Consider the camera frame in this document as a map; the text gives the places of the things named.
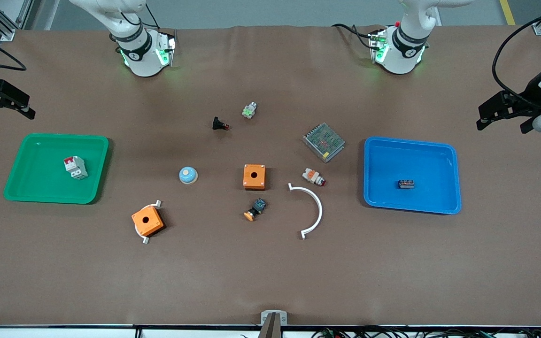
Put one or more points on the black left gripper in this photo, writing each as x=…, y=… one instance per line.
x=529, y=95

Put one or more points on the dark brown cylindrical capacitor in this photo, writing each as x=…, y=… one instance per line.
x=406, y=184

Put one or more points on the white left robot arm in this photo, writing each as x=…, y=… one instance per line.
x=404, y=47

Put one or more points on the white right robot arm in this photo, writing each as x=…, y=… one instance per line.
x=141, y=51

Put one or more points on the grey red circuit breaker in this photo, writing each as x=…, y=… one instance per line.
x=76, y=168

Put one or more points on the green plastic tray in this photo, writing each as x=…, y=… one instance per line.
x=40, y=188

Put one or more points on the blue plastic tray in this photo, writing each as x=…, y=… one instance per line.
x=383, y=188

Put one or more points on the metal mesh power supply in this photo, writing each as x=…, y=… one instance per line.
x=324, y=142

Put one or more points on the orange button box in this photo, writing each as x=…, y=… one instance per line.
x=254, y=180
x=153, y=224

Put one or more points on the blue round buzzer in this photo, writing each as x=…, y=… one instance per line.
x=188, y=175

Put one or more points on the white orange red push button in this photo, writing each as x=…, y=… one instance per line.
x=313, y=177

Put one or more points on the black red push button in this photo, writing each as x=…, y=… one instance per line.
x=218, y=124

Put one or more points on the green silver push button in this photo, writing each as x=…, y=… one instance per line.
x=250, y=111

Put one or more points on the orange mushroom push button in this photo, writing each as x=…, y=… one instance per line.
x=256, y=208

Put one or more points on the brown table cover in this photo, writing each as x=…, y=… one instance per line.
x=251, y=272

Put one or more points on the orange box with bracket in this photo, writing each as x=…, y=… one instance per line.
x=145, y=240

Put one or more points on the white curved plastic bracket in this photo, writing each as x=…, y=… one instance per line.
x=318, y=206

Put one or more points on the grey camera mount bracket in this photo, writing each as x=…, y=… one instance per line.
x=274, y=319

